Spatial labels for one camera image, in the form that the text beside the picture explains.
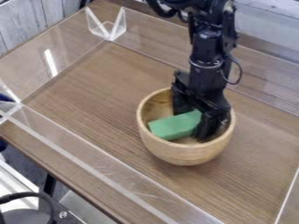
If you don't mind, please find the light brown wooden bowl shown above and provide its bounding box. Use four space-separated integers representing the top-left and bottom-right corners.
136 87 236 165

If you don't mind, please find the green rectangular block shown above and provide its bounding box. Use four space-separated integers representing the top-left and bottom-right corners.
148 109 201 141

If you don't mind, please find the blue object at left edge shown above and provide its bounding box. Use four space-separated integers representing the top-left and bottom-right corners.
0 93 15 102

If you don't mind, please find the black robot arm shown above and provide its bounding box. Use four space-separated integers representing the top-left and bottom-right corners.
145 0 239 140

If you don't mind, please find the black cable loop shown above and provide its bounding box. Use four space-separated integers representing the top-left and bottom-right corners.
0 192 56 224

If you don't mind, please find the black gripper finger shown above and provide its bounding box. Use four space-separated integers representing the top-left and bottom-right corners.
193 110 230 140
172 92 192 115

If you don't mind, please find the clear acrylic tray enclosure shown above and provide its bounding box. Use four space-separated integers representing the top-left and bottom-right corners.
0 3 299 224

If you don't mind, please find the black table leg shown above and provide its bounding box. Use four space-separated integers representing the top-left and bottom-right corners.
43 174 57 196

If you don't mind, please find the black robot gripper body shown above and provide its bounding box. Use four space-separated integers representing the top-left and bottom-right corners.
172 58 231 113

